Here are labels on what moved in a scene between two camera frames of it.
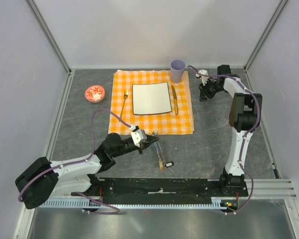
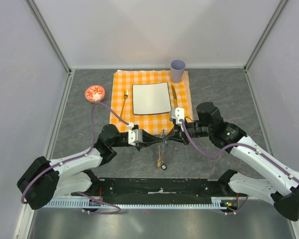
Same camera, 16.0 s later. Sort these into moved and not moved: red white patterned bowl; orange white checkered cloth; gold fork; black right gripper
Moved: black right gripper
Not moved: red white patterned bowl; gold fork; orange white checkered cloth
